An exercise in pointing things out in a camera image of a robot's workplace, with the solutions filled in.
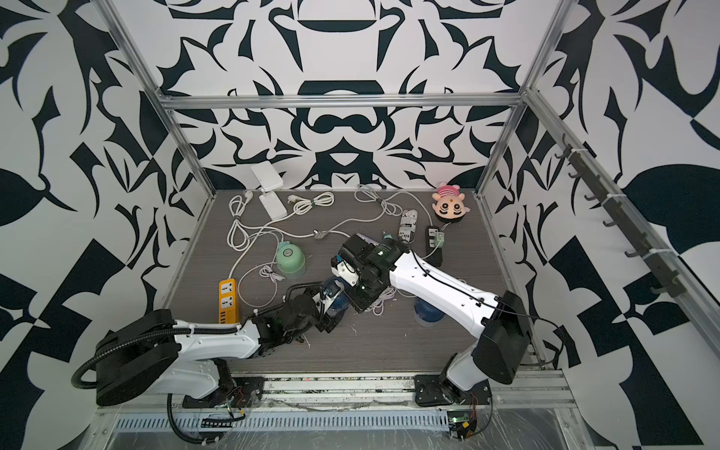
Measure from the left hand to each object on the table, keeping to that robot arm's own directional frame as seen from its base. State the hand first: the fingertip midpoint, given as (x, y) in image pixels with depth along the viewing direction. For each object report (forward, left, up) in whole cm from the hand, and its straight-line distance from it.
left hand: (335, 292), depth 83 cm
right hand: (-4, -5, +6) cm, 9 cm away
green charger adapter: (+18, -35, 0) cm, 39 cm away
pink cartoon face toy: (+34, -42, 0) cm, 54 cm away
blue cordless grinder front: (-7, -25, 0) cm, 26 cm away
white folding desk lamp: (+32, +21, +15) cm, 42 cm away
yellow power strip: (+1, +33, -6) cm, 34 cm away
